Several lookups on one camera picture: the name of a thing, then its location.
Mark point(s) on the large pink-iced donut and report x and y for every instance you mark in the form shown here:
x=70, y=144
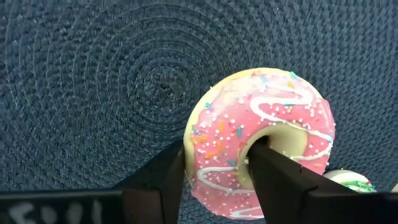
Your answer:
x=236, y=118

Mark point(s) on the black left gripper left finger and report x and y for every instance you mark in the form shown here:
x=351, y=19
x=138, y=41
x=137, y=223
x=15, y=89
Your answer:
x=155, y=193

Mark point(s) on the round dark woven placemat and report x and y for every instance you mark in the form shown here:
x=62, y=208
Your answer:
x=93, y=93

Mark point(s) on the small green sprinkled donut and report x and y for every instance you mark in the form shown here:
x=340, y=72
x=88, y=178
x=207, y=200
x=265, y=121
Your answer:
x=345, y=179

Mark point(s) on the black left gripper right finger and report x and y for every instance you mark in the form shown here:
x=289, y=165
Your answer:
x=276, y=186

